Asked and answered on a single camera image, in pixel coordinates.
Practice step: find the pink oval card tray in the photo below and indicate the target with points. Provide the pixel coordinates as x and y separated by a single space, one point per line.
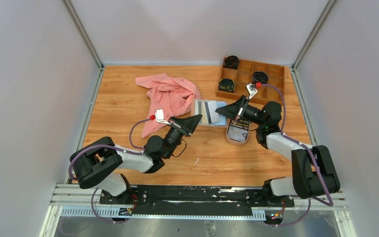
240 123

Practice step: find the black coil bottom left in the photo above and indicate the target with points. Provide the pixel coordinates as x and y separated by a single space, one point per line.
226 85

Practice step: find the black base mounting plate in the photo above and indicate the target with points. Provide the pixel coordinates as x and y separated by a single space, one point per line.
197 202

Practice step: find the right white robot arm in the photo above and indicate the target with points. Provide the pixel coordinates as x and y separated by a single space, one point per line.
313 172

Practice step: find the gold credit card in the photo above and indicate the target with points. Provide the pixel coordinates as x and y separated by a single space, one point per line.
204 113

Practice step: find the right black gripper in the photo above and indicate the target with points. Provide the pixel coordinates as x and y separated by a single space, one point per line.
233 111

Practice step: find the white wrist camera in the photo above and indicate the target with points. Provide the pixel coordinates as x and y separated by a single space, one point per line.
160 118
251 90

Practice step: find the pink cloth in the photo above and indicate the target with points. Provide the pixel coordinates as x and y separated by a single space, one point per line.
174 95

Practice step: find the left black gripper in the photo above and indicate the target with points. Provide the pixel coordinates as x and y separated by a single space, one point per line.
185 126

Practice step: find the black coil middle right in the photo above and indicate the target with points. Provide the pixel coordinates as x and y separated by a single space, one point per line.
260 77

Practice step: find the white striped credit card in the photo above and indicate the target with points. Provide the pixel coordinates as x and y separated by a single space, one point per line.
213 116

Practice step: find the black coil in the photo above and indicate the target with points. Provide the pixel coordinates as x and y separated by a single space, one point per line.
231 62
226 85
260 77

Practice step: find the wooden compartment tray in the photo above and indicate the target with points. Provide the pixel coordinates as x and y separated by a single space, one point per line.
273 91

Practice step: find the black coil top left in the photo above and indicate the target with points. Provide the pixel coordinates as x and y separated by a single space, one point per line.
231 62

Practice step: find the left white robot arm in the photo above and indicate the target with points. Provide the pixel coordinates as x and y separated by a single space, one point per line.
94 166

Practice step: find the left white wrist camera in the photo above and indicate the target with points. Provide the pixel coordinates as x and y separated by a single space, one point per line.
160 118

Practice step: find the silver VIP credit card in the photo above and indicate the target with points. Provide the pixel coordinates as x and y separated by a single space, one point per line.
237 134

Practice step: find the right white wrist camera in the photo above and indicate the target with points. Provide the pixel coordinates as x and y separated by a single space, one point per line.
251 90

